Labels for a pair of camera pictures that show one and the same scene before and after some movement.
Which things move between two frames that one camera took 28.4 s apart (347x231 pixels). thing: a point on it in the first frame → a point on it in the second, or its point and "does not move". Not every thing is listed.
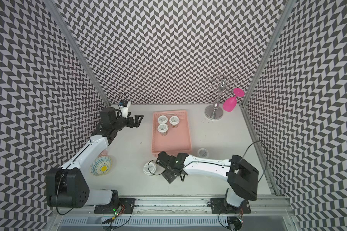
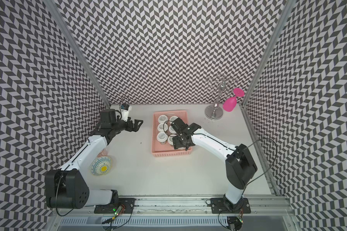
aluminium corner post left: x=80 y=47 does not move
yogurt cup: x=163 y=128 does not move
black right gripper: x=169 y=177 → x=177 y=144
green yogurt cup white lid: x=162 y=119 does not move
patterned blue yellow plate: x=100 y=166 does not move
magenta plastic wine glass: x=230 y=103 does not move
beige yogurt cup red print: x=174 y=121 does not move
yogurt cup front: x=149 y=168 → x=162 y=137
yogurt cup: x=203 y=152 → x=170 y=140
